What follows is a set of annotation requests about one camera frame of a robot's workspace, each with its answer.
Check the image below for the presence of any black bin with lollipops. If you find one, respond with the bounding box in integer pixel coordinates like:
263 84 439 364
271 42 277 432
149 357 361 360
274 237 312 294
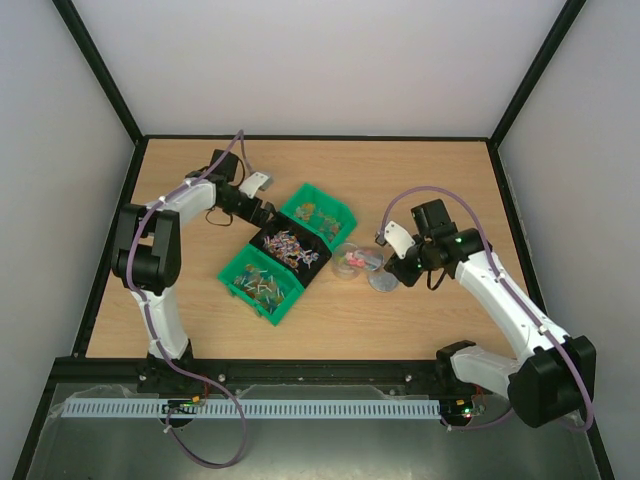
249 213 332 289

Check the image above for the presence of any silver metal scoop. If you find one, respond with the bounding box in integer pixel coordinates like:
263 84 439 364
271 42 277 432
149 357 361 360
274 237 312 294
344 248 387 272

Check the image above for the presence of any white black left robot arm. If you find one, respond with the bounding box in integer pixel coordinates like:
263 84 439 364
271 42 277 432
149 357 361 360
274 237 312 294
111 172 275 360

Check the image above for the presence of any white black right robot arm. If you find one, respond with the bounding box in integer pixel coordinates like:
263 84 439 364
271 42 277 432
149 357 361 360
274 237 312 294
381 222 596 432

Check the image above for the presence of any silver metal jar lid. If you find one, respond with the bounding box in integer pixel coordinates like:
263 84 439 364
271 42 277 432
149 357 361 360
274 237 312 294
368 270 399 293

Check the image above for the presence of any clear plastic candy jar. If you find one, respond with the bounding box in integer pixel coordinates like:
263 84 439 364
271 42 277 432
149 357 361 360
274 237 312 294
331 242 363 280

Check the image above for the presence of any right controller circuit board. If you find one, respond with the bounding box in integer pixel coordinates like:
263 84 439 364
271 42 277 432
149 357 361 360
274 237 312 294
446 394 487 419

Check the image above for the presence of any controller circuit board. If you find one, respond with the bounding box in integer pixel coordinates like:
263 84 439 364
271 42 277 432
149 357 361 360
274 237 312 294
446 394 487 419
160 395 208 415

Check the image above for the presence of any left controller circuit board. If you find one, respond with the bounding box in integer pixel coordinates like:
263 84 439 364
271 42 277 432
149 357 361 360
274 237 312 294
160 395 208 415

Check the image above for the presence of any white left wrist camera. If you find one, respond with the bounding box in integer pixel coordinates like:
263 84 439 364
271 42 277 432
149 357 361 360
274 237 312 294
238 171 273 199

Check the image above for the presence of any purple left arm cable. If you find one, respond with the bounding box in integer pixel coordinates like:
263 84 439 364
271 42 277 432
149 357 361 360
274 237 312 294
124 129 251 469

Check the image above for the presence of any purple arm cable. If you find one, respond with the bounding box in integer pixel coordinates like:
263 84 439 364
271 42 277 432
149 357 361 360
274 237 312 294
380 186 596 433
124 129 251 469

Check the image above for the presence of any black aluminium frame rail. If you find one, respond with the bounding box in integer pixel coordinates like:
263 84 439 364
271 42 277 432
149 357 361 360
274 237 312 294
47 356 479 398

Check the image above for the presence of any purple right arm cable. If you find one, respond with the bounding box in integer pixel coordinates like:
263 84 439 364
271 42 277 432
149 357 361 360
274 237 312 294
380 186 596 433

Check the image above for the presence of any light blue slotted cable duct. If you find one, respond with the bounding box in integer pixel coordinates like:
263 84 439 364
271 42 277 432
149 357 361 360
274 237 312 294
60 398 440 420

